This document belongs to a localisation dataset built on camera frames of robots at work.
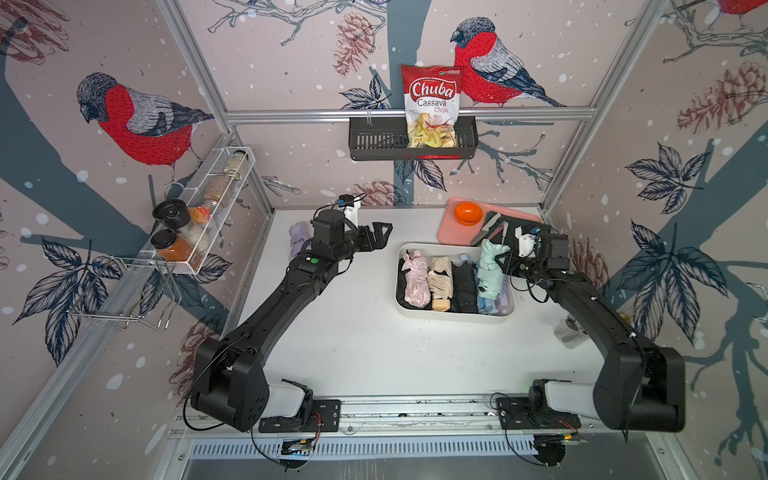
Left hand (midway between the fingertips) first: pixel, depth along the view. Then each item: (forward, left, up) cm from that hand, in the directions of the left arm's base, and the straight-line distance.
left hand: (385, 221), depth 78 cm
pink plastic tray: (+20, -24, -28) cm, 42 cm away
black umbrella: (-9, -23, -20) cm, 32 cm away
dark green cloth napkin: (+20, -45, -29) cm, 57 cm away
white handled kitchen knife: (+22, -38, -29) cm, 52 cm away
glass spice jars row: (+6, +44, +6) cm, 45 cm away
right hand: (-1, -34, -14) cm, 36 cm away
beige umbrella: (-7, -17, -20) cm, 27 cm away
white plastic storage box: (+9, -23, -26) cm, 36 cm away
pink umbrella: (-9, -9, -17) cm, 22 cm away
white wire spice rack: (-10, +42, +6) cm, 44 cm away
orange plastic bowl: (+27, -31, -25) cm, 48 cm away
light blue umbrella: (-12, -30, -25) cm, 41 cm away
